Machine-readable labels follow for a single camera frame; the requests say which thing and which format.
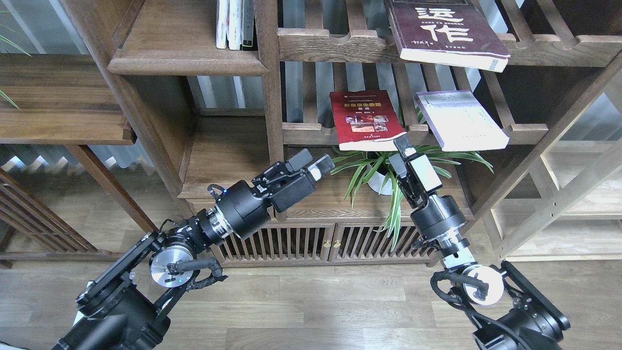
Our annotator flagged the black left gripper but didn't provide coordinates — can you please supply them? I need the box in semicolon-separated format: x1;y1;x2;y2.
252;148;335;212

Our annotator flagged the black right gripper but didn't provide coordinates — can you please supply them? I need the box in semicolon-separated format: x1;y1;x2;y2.
389;135;442;209

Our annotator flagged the red paperback book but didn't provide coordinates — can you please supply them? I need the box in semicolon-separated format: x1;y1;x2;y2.
329;89;406;152

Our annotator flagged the white and purple book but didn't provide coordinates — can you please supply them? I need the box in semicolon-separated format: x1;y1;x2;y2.
416;89;510;152

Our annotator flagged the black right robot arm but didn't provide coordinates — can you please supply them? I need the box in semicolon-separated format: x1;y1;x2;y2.
390;136;570;350

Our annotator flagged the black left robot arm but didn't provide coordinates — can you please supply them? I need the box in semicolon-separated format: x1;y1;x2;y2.
54;149;334;350

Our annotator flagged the green spider plant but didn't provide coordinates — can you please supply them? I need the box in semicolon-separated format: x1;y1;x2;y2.
330;145;493;250

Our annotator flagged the white plant pot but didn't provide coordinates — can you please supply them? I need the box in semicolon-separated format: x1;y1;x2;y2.
367;165;393;196

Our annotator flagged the dark wooden bookshelf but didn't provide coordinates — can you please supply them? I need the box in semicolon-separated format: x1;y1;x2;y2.
62;0;622;272

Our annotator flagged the maroon book with white characters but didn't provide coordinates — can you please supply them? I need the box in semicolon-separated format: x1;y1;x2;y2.
384;0;510;72

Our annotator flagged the dark green upright book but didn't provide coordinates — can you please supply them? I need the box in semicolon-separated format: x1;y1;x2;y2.
241;0;257;51

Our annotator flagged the white upright book left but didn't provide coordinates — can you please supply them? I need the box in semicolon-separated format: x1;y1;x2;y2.
216;0;230;49

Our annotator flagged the slatted wooden rack left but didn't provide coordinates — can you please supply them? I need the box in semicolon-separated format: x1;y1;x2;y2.
0;169;120;269

